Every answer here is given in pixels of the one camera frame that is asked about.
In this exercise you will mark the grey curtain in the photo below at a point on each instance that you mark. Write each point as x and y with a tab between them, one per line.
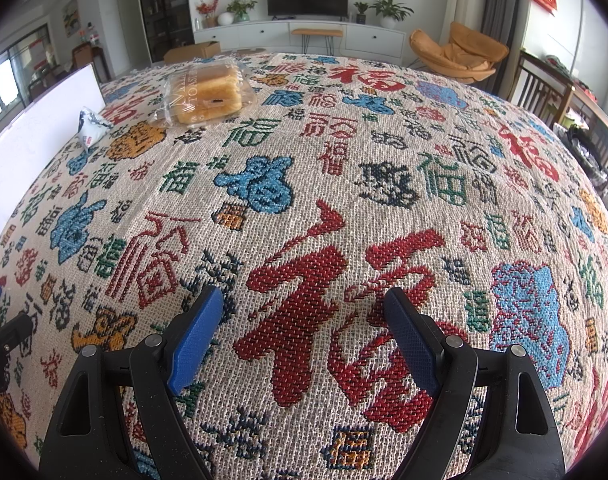
506	20

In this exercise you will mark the white television cabinet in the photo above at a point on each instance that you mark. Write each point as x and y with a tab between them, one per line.
264	37

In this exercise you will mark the orange lounge chair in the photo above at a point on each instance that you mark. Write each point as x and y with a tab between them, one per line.
454	55

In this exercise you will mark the balcony window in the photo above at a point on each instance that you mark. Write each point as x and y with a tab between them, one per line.
9	80

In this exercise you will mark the white door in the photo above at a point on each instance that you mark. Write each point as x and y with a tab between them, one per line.
126	25

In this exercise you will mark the cluttered side table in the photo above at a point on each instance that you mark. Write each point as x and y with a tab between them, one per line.
589	145

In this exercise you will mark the dark display cabinet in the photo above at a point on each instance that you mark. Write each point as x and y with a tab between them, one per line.
164	10

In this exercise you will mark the brown cardboard box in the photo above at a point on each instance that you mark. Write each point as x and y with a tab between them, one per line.
191	52

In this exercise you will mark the large plant in white pot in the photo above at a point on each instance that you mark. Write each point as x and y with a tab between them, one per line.
390	10

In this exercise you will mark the wall picture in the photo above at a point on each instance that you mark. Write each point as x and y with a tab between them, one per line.
70	16

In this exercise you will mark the bagged sliced bread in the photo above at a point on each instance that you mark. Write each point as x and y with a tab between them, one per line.
206	92

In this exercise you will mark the wooden bench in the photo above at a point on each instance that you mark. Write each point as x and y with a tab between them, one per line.
316	33

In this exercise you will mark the dark wooden chair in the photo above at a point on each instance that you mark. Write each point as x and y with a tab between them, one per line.
539	85

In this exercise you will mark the dining chairs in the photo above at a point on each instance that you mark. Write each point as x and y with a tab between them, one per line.
84	60

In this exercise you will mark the red flower plant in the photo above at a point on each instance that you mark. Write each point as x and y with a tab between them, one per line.
206	10

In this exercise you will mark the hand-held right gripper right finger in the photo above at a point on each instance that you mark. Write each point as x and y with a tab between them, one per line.
414	345

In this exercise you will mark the blue white triangular packet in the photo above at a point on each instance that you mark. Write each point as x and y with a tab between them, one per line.
90	127

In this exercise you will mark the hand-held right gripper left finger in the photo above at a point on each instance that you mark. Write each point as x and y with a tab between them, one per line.
194	345

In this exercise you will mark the printed woven blanket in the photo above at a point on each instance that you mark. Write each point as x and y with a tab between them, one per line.
334	185

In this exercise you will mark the green potted plant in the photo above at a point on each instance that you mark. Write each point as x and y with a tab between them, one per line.
241	7

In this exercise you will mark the white round vase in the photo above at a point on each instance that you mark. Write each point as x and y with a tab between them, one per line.
226	18

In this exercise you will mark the small plant in dark pot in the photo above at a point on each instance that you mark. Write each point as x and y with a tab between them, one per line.
360	15

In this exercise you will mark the white board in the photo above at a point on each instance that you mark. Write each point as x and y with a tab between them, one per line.
44	125

